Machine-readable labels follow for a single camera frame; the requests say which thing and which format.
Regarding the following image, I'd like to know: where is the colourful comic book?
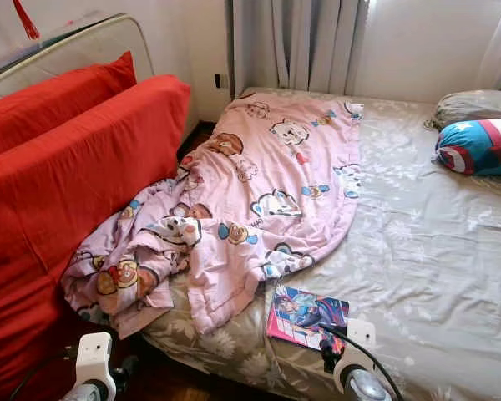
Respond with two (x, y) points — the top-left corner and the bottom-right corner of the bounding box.
(266, 284), (351, 352)

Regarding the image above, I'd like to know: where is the bed with grey floral sheet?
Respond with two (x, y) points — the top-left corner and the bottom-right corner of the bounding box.
(138, 86), (501, 401)

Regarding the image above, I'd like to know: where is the long red cushion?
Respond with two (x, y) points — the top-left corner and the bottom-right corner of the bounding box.
(0, 74), (191, 401)
(0, 51), (138, 160)

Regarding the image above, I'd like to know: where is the pink cartoon print blanket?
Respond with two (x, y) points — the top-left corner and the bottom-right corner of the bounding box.
(61, 90), (365, 339)

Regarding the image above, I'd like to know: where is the blue red shield print pillow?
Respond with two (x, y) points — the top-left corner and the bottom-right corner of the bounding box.
(434, 117), (501, 177)

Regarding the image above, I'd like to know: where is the grey floral pillow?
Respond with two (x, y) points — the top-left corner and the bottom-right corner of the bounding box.
(424, 89), (501, 131)

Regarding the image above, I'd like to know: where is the grey pleated curtain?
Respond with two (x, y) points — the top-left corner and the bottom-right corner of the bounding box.
(230, 0), (371, 97)

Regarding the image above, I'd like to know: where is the white green-edged flat board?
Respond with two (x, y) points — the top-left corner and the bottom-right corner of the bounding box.
(0, 10), (109, 72)

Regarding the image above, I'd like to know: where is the red hanging tassel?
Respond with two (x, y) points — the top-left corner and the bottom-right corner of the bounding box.
(13, 0), (41, 41)

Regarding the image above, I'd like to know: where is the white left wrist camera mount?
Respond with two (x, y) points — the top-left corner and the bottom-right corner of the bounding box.
(75, 332), (115, 401)

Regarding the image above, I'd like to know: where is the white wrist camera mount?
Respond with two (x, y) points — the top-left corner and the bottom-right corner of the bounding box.
(334, 318), (377, 393)
(75, 332), (115, 401)

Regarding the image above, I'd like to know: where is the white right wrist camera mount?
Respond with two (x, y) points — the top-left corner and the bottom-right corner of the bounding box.
(334, 318), (377, 393)

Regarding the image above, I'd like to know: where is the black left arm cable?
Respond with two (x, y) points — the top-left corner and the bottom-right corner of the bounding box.
(10, 347), (82, 401)

